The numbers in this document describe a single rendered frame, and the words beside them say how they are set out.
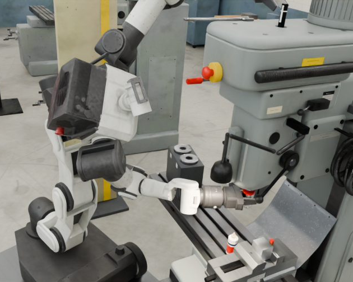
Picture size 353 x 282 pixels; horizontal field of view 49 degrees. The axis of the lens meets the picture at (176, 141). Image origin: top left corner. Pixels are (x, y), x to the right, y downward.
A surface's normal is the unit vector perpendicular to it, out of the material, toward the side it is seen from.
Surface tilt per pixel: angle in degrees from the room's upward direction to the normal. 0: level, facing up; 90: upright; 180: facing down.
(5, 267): 0
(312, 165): 90
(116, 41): 61
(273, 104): 90
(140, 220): 0
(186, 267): 0
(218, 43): 90
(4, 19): 90
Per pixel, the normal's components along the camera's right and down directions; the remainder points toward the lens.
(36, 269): 0.07, -0.88
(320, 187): -0.88, 0.16
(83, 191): 0.71, 0.23
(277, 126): 0.47, 0.44
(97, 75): 0.64, -0.14
